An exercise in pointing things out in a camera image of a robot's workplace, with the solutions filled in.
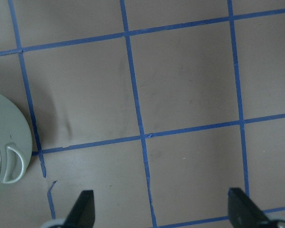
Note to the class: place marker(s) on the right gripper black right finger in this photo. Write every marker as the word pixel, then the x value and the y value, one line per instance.
pixel 243 212

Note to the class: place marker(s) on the pale green steel pot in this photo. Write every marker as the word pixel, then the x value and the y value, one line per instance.
pixel 15 143

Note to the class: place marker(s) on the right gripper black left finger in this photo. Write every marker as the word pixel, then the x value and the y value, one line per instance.
pixel 82 215

